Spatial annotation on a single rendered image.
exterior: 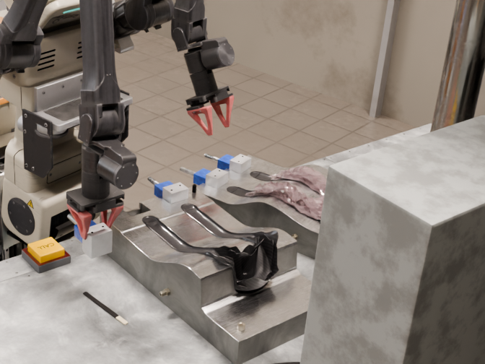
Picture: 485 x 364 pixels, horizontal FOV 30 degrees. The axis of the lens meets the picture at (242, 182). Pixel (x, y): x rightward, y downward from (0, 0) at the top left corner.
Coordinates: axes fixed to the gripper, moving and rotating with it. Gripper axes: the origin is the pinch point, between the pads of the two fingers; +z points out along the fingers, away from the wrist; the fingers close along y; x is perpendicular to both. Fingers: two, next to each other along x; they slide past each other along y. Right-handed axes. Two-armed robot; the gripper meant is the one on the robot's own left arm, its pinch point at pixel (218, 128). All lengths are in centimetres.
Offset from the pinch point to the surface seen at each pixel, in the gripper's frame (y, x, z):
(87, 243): -53, -5, 9
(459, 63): -45, -90, -12
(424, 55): 253, 78, 29
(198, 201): -17.1, -2.9, 13.4
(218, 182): -3.4, 2.2, 13.0
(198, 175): -3.6, 7.7, 10.4
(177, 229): -29.5, -6.1, 15.5
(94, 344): -63, -9, 26
